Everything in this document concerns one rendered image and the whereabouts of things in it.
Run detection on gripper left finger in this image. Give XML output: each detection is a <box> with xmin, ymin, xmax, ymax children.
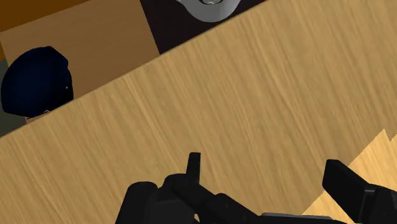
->
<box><xmin>115</xmin><ymin>151</ymin><xmax>260</xmax><ymax>224</ymax></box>

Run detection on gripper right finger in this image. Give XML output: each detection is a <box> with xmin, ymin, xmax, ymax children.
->
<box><xmin>321</xmin><ymin>158</ymin><xmax>397</xmax><ymax>224</ymax></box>

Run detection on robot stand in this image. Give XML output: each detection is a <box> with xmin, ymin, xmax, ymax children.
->
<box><xmin>139</xmin><ymin>0</ymin><xmax>267</xmax><ymax>55</ymax></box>

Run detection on dark blue round chair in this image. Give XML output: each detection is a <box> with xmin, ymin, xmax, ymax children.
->
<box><xmin>0</xmin><ymin>45</ymin><xmax>74</xmax><ymax>118</ymax></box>

